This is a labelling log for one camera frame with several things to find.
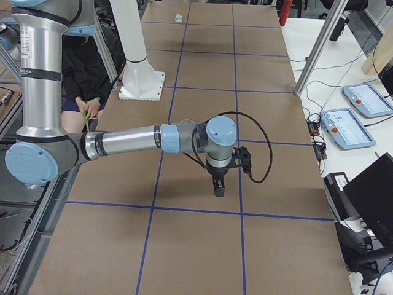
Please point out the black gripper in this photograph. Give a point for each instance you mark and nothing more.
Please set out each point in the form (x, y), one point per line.
(216, 171)

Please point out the blue white call bell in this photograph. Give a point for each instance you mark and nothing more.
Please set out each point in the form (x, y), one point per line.
(178, 18)

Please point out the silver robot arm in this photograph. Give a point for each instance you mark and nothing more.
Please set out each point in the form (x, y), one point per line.
(44, 150)

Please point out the orange circuit board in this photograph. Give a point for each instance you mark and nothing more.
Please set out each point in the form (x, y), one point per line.
(313, 127)

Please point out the black box with label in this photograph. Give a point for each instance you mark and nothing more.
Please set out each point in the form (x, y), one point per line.
(338, 201)

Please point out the near blue teach pendant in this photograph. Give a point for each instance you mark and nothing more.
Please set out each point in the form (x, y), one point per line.
(346, 129)

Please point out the blue teach pendant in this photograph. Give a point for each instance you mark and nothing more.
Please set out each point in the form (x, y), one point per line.
(346, 129)
(367, 100)

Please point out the black laptop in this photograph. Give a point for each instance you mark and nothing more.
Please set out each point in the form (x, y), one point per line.
(370, 193)

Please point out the seated person in black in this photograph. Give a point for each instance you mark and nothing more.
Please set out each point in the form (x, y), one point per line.
(85, 80)

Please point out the far blue teach pendant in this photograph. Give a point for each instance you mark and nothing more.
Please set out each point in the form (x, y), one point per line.
(367, 100)

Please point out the red cylinder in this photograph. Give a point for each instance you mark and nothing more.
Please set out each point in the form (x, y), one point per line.
(286, 7)

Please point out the black bottle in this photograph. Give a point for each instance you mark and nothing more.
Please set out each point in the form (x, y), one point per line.
(339, 27)

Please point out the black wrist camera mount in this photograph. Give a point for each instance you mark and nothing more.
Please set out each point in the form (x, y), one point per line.
(241, 157)

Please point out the white camera pillar with base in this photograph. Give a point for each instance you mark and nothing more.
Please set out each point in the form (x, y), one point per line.
(140, 81)

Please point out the aluminium frame post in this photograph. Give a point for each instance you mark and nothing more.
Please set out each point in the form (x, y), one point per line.
(336, 10)

